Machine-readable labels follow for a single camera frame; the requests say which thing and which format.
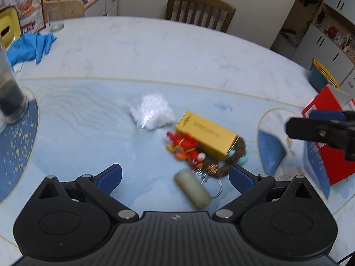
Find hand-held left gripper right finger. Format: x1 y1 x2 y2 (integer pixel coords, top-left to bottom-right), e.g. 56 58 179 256
212 164 319 223

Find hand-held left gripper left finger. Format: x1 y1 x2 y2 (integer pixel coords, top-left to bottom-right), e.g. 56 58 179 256
36 164 138 224

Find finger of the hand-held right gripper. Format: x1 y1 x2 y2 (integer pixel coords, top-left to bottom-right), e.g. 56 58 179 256
309 110 355 122
286 117 355 161

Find brown wreath keychain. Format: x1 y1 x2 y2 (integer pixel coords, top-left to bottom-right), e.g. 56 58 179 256
205 137 247 178

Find metal key ring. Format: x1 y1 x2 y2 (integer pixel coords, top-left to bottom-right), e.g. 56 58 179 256
194 169 223 199

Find light blue charm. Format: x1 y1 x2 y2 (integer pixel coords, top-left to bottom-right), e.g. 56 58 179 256
230 149 248 164

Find red cardboard box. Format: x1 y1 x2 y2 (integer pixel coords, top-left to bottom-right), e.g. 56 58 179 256
302 85 355 186

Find cream cylinder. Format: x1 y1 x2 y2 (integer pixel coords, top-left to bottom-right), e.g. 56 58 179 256
174 169 211 208

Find small yellow box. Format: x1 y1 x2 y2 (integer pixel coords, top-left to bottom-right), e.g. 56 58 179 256
175 111 239 161

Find red orange charm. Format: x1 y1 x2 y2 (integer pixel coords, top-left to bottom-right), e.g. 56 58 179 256
166 131 206 169

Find white plastic bag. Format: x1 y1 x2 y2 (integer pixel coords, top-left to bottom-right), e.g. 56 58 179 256
130 94 176 131

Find yellow blue strawberry basket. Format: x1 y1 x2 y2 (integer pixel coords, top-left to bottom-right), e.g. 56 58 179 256
309 59 341 92

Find blue rubber gloves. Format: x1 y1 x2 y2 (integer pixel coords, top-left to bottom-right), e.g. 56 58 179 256
7 32 57 64

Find clear drinking glass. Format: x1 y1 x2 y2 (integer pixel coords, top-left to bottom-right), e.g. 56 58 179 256
46 6 65 32

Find light wooden chair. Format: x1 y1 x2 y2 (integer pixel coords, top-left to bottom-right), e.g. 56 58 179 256
43 0 85 21

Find yellow dark tissue box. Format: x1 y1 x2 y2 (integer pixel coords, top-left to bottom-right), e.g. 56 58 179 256
0 6 23 47

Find printed snack bag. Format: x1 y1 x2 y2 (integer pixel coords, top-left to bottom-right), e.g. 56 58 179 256
0 0 45 34

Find white wooden wall cabinet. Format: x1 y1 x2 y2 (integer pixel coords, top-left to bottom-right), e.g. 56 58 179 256
270 0 355 89

